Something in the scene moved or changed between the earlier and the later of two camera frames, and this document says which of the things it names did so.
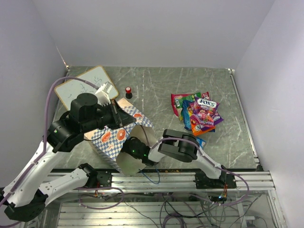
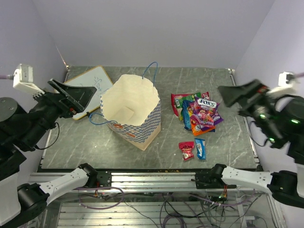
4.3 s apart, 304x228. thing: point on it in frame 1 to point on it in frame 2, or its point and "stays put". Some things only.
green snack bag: [178, 101] stays put
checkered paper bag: [109, 141] to [131, 108]
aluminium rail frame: [163, 200] stays put
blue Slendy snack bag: [186, 117] stays put
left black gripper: [121, 118] to [72, 99]
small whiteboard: [67, 92] stays put
